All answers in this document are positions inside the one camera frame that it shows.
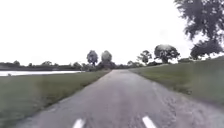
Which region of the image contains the small tree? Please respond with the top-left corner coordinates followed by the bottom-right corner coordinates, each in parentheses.
top-left (86, 49), bottom-right (99, 67)
top-left (136, 49), bottom-right (153, 66)
top-left (100, 50), bottom-right (114, 70)

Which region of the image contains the grey asphalt path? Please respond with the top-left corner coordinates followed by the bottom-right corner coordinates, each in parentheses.
top-left (13, 69), bottom-right (224, 128)

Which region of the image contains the round dark tree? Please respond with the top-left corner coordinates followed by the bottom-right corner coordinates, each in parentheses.
top-left (153, 44), bottom-right (181, 64)

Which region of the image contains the distant line of trees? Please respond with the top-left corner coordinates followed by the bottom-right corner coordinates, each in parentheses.
top-left (0, 60), bottom-right (88, 72)

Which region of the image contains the robot's own part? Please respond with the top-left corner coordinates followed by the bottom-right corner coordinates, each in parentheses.
top-left (142, 115), bottom-right (158, 128)
top-left (72, 118), bottom-right (86, 128)

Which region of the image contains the grass slope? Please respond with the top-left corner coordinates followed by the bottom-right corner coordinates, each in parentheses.
top-left (129, 55), bottom-right (224, 108)

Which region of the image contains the pale water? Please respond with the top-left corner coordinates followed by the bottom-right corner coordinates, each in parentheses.
top-left (0, 70), bottom-right (83, 77)

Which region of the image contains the large dark tree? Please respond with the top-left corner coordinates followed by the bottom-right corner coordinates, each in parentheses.
top-left (173, 0), bottom-right (224, 61)

